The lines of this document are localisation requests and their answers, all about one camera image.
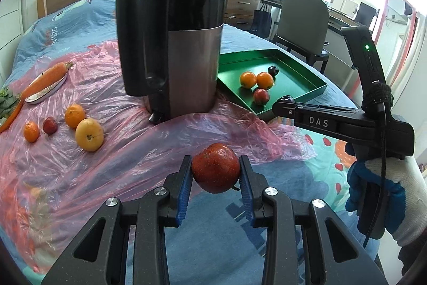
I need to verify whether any red apple front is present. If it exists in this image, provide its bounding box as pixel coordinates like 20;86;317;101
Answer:
252;88;270;106

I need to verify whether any red apple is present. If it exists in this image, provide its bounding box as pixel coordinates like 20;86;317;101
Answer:
252;88;270;106
191;143;241;194
42;116;58;135

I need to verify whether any orange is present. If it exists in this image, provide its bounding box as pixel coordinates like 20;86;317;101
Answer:
240;72;257;90
256;72;274;90

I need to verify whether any dark plum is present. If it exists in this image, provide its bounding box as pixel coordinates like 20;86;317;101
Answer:
268;66;279;77

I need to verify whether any yellow apple pear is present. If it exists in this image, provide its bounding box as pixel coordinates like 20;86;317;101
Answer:
75;118;104;152

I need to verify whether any mandarin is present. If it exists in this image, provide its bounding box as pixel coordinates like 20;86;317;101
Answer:
23;122;40;143
64;104;86;130

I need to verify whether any red apple back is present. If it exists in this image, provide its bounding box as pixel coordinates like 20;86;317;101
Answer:
42;116;58;135

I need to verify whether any right gloved hand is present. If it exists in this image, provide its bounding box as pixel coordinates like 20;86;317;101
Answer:
345;156;426;247

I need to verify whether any green metal tray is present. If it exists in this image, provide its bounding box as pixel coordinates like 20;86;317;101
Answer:
217;49;327;121

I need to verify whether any white desk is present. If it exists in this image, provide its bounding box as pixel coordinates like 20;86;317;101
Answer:
260;0;358;95

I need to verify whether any dark blue tote bag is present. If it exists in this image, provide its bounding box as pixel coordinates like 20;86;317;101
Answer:
250;3;272;39

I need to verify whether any grey office chair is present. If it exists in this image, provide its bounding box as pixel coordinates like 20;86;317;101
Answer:
272;0;330;73

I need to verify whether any pink plastic sheet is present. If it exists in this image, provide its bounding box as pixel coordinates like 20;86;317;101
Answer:
1;41;315;281

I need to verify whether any wooden drawer cabinet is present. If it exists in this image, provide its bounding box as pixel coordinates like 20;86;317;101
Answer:
224;0;258;31

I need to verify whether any electric kettle steel black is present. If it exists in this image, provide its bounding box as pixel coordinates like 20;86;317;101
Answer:
116;0;226;124

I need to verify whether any large plush carrot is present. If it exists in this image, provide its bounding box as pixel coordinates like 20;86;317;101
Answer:
21;61;73;99

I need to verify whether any orange shallow dish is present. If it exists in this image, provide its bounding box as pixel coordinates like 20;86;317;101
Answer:
0;99;24;133

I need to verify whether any green bok choy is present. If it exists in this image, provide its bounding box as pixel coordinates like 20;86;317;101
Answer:
0;86;20;119

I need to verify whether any white wardrobe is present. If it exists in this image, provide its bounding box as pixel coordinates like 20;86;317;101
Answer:
0;0;23;82

